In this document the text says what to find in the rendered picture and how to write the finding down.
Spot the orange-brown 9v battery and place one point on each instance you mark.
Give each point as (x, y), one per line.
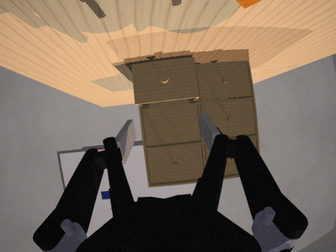
(247, 3)

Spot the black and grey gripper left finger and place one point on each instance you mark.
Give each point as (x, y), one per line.
(66, 227)

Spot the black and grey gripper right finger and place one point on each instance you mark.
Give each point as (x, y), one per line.
(277, 223)

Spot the small brown wooden chest of drawers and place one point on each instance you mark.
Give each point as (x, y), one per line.
(192, 143)

